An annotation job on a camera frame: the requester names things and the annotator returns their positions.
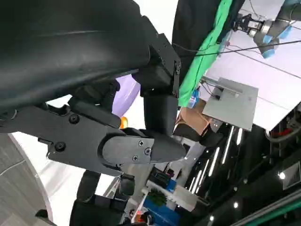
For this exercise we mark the blue storage box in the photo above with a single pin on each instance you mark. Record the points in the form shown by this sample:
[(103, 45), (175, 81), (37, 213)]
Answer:
[(164, 213)]

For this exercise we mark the orange and white bread roll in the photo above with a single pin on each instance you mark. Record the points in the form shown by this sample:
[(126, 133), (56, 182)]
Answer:
[(124, 122)]

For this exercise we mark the green potted plant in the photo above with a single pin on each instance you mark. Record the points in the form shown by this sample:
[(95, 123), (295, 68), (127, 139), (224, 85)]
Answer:
[(156, 196)]

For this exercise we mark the lilac plate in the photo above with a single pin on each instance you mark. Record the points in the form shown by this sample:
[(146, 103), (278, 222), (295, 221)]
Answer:
[(127, 94)]

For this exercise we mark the black backdrop curtain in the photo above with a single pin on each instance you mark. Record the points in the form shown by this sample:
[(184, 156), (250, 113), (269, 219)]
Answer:
[(192, 23)]

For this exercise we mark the green cloth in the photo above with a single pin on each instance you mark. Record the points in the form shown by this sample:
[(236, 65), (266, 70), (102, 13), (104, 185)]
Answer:
[(195, 70)]

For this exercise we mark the brown cardboard box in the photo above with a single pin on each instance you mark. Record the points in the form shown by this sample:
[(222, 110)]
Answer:
[(192, 120)]

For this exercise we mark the grey metal panel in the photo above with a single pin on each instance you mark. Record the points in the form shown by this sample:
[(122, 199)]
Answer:
[(235, 106)]

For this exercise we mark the blue bottle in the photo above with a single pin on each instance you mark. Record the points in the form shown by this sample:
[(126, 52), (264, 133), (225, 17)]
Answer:
[(194, 99)]

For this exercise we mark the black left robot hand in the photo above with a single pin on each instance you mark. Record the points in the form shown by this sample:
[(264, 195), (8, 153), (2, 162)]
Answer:
[(70, 58)]

